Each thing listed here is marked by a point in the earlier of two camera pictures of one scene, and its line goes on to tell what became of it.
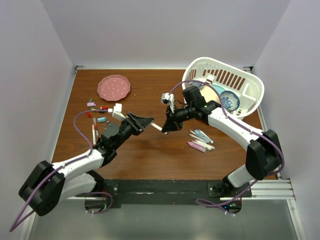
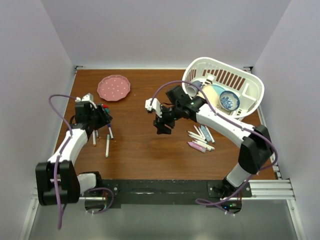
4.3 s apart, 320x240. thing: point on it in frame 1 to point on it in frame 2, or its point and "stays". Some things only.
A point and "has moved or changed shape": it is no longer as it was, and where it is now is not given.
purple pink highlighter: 196,146 stays
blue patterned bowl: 230,101 stays
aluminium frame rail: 271,189 stays
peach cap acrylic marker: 205,140 to 197,138
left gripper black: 142,122 to 105,118
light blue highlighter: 201,134 has moved or changed shape
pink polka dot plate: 114,87 stays
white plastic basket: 249,88 stays
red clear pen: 94,120 has moved or changed shape
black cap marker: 156,126 has moved or changed shape
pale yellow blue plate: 209,94 stays
